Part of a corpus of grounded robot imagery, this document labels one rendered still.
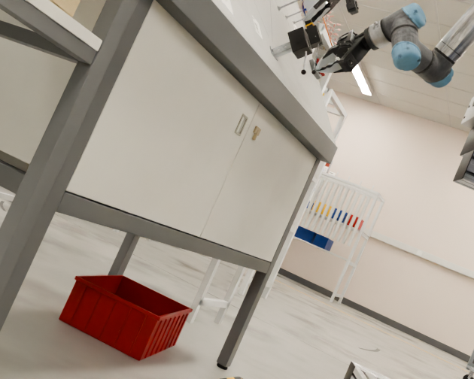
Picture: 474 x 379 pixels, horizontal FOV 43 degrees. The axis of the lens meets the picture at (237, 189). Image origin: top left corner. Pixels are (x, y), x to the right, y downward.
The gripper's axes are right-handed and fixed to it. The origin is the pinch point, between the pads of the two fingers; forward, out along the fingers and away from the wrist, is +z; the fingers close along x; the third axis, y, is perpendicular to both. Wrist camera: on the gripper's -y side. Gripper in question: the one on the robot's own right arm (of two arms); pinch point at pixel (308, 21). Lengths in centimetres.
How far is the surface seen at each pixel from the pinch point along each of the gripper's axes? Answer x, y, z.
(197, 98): 63, -22, 32
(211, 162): 47, -29, 43
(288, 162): 1.8, -30.0, 34.5
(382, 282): -803, -55, 158
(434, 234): -813, -50, 49
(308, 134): 4.6, -28.7, 23.6
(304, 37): 35.2, -17.7, 5.4
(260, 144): 24.8, -27.0, 33.9
